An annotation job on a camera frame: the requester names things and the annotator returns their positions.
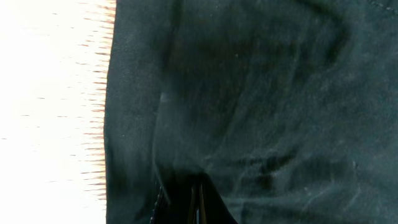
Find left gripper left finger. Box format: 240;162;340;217
149;184;198;224

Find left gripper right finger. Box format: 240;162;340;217
198;179;238;224

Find black shorts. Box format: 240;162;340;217
104;0;397;223

